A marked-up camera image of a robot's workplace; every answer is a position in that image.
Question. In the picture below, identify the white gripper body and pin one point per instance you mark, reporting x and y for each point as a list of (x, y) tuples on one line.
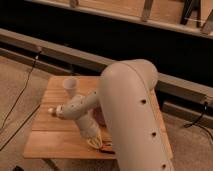
[(90, 131)]

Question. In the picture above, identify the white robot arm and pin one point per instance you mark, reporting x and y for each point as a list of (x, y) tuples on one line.
[(123, 94)]

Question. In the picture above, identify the white plastic bottle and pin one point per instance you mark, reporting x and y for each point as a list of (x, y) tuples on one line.
[(56, 111)]

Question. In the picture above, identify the white paper cup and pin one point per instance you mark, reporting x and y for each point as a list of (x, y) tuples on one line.
[(70, 85)]

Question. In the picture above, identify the grey metal rail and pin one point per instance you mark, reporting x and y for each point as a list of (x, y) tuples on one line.
[(168, 84)]

